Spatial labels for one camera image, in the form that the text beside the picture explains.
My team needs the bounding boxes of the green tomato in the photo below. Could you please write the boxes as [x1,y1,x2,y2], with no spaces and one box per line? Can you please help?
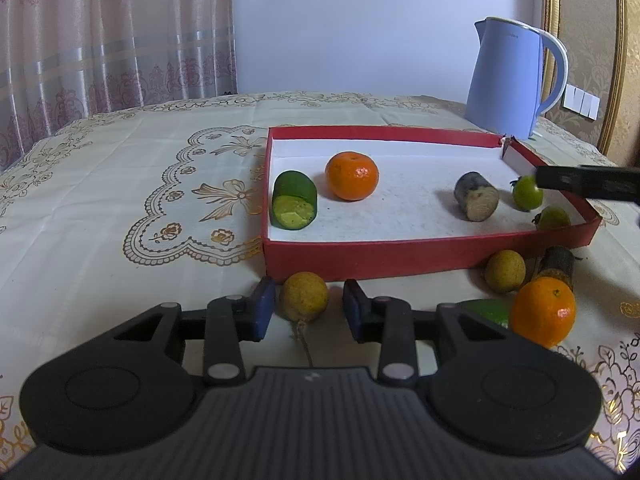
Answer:
[532,206,572,231]
[511,176,544,211]

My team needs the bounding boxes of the yellow-brown longan fruit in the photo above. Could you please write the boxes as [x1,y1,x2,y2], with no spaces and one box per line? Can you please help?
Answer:
[484,250,526,294]
[279,272,329,323]

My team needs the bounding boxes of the dark sugarcane piece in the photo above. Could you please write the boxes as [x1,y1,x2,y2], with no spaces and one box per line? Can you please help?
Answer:
[533,246,576,289]
[454,171,500,222]

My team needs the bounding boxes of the green cucumber piece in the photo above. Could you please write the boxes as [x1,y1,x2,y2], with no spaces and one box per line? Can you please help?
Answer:
[458,298,509,328]
[271,170,318,231]

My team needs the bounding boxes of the orange mandarin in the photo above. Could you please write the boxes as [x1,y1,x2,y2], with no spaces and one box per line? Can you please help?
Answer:
[324,152,380,202]
[509,276,576,349]

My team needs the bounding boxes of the red cardboard tray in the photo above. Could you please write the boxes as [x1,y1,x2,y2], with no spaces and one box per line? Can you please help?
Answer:
[262,126,602,282]

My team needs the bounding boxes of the blue electric kettle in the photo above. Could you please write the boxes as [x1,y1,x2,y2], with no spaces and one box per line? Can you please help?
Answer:
[465,16,568,140]

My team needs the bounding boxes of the floral pink curtain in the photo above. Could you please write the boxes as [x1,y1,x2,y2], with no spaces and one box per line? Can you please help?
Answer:
[1,0,238,167]

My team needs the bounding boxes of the white wall switch panel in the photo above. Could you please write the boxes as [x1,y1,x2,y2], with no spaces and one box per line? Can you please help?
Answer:
[562,84,600,122]

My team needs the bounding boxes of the gold wall moulding frame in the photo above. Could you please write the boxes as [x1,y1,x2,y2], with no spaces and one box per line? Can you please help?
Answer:
[541,0,627,154]

